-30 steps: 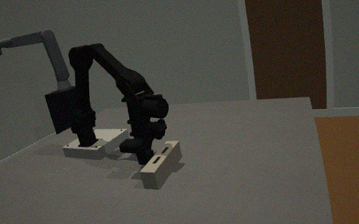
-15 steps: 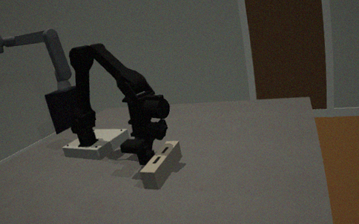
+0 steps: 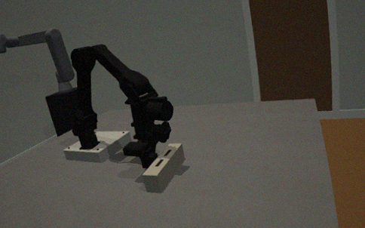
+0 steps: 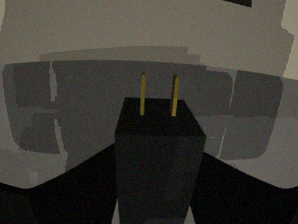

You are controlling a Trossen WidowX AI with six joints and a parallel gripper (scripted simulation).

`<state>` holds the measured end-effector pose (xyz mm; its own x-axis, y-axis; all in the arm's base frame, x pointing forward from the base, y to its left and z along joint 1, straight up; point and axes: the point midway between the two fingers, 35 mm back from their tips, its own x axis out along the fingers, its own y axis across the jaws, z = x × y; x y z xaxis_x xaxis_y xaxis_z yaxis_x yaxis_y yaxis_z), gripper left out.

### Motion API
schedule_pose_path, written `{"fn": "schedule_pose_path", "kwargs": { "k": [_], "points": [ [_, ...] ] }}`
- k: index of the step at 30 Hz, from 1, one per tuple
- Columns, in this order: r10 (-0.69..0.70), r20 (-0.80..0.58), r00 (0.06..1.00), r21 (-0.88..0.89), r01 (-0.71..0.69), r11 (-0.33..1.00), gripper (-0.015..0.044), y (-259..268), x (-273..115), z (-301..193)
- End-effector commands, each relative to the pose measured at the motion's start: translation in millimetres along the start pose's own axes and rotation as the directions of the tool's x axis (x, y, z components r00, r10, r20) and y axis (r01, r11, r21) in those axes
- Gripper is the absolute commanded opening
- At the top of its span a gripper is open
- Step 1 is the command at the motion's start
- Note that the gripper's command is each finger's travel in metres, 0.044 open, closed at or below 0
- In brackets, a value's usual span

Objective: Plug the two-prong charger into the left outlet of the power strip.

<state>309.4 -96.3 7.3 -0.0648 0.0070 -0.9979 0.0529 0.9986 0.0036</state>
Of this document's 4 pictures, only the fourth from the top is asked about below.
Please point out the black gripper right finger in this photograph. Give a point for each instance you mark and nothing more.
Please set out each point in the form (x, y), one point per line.
(224, 195)

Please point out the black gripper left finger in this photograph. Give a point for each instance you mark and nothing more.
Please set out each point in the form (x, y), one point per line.
(85, 195)

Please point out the black two-prong plug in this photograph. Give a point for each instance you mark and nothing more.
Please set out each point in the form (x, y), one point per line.
(158, 146)

